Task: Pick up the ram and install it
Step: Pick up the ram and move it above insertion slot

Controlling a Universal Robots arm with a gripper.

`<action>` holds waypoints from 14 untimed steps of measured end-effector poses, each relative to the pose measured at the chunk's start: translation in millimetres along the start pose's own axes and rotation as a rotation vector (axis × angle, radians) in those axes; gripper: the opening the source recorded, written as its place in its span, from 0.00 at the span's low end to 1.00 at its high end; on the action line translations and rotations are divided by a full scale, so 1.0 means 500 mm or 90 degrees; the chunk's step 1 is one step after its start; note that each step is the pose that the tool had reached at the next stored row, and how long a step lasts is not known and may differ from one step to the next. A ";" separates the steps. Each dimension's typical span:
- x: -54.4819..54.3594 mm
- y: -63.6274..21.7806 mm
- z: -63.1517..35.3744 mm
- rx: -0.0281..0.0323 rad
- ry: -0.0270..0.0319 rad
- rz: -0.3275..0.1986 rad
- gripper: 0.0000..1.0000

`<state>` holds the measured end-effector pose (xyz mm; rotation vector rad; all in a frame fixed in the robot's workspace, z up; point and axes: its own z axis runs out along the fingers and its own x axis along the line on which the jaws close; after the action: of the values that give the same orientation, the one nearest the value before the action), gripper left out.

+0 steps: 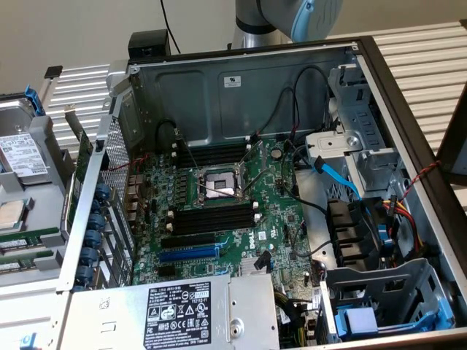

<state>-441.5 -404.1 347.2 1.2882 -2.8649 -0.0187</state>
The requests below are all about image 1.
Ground blue disk tray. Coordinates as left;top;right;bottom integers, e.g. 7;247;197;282
334;307;455;339

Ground metal port block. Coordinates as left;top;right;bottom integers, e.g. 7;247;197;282
124;173;147;229

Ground RAM slot white latches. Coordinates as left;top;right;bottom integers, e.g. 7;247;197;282
171;146;252;162
171;137;252;152
166;219;262;236
166;206;260;222

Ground long black expansion slot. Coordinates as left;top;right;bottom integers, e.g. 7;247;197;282
160;232;217;250

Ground yellow black braided cable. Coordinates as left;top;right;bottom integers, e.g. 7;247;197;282
274;290;314;350

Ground black wire plug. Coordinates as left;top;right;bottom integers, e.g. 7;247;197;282
252;250;271;271

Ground silver finned heatsink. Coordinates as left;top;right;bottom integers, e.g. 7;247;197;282
239;256;274;277

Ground silver disk bay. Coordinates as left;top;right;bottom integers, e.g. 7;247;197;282
319;257;458;346
304;63;404;193

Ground dark brown panel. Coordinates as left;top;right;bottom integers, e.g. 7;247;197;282
436;82;467;187

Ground silver hard disk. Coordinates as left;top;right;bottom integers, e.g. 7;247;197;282
0;97;50;185

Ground black plastic fan shroud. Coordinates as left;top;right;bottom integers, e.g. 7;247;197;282
325;196;386;270

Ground green motherboard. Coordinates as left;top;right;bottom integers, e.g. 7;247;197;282
130;136;324;289

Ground silver power supply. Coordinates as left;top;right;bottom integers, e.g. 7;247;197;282
69;273;281;350

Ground yellow red power wires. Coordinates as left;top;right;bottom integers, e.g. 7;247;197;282
381;195;433;258

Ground green graphics card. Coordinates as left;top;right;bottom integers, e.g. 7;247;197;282
62;104;95;236

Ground CPU socket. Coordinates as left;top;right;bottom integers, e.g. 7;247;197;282
195;160;253;204

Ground blue expansion slot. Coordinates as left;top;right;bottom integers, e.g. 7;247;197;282
158;244;220;263

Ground grey parts rack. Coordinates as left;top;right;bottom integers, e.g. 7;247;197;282
0;93;78;289

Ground silver CPU chip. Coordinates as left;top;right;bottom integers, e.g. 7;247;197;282
0;199;29;231

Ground thin metal locking lever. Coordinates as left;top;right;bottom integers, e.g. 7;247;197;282
196;166;269;201
178;135;202;174

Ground thin black cable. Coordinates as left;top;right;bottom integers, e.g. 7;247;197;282
158;0;182;55

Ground thin black wire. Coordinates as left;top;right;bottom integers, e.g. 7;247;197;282
290;64;331;141
279;140;329;217
259;87;298;136

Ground green RAM stick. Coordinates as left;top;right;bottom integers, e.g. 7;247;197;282
0;227;60;254
0;249;55;274

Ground blue disk bracket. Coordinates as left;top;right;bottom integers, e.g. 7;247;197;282
21;83;47;118

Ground open metal PC case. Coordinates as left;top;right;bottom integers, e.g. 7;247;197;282
56;35;467;350

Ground white label tag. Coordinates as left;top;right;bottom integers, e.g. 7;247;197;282
309;280;328;311

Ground black box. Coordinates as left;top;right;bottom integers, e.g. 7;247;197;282
128;28;172;62

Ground small blue latch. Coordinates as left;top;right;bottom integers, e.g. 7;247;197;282
19;331;40;350

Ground red black twisted wire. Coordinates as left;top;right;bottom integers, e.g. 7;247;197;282
399;160;443;206
108;152;151;205

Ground light blue flat wire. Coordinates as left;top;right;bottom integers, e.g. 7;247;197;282
312;155;371;214

